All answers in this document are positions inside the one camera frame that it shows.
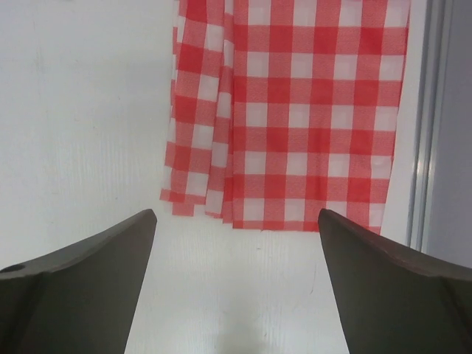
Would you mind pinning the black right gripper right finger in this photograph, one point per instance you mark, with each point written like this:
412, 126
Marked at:
391, 298

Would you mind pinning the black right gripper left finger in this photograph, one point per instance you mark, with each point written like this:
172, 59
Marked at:
81, 298

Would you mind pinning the red white checkered cloth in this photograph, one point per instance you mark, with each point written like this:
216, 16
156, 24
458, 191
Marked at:
280, 109

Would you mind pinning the aluminium frame post right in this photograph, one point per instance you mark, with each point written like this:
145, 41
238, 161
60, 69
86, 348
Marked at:
440, 205

